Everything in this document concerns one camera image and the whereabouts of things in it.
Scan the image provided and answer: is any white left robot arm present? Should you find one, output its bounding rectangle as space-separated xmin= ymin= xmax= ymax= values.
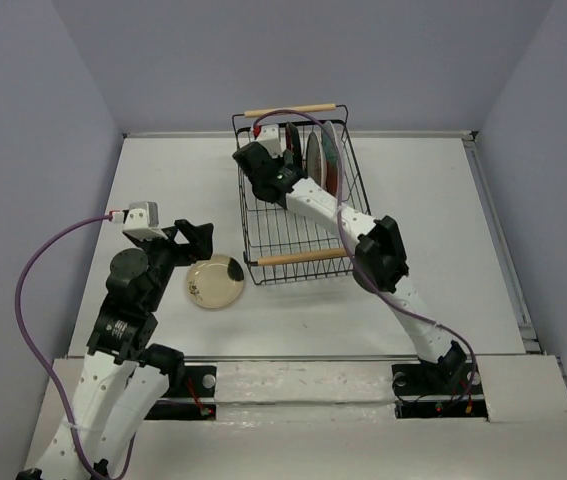
xmin=14 ymin=209 xmax=214 ymax=479

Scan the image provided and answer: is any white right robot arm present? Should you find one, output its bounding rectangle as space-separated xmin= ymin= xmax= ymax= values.
xmin=232 ymin=141 xmax=477 ymax=392

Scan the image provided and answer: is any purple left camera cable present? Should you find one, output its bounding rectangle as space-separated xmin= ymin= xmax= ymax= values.
xmin=16 ymin=212 xmax=137 ymax=480

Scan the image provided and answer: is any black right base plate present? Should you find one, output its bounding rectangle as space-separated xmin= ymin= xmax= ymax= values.
xmin=392 ymin=363 xmax=488 ymax=420

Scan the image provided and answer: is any large dark red rimmed plate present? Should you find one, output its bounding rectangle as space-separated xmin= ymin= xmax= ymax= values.
xmin=285 ymin=122 xmax=303 ymax=162

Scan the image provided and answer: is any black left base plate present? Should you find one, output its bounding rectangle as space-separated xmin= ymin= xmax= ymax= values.
xmin=145 ymin=364 xmax=217 ymax=421

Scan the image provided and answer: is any black wire dish rack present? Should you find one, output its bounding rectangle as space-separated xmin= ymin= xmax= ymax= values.
xmin=238 ymin=104 xmax=371 ymax=286

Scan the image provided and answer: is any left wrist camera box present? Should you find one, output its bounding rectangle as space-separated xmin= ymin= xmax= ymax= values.
xmin=122 ymin=201 xmax=165 ymax=241

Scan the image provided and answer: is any red plate with teal flower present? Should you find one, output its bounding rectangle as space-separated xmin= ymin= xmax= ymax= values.
xmin=321 ymin=121 xmax=342 ymax=196

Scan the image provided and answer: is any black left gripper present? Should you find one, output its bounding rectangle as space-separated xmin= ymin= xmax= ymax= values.
xmin=133 ymin=218 xmax=214 ymax=309

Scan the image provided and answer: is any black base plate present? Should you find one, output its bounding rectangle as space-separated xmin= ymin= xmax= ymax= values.
xmin=392 ymin=363 xmax=488 ymax=420
xmin=145 ymin=364 xmax=217 ymax=421

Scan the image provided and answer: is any cream plate with black patch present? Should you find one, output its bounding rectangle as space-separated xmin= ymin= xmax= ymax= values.
xmin=185 ymin=254 xmax=245 ymax=310

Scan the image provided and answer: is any white plate with orange sunburst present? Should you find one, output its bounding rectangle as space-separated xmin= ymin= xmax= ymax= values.
xmin=306 ymin=132 xmax=327 ymax=187

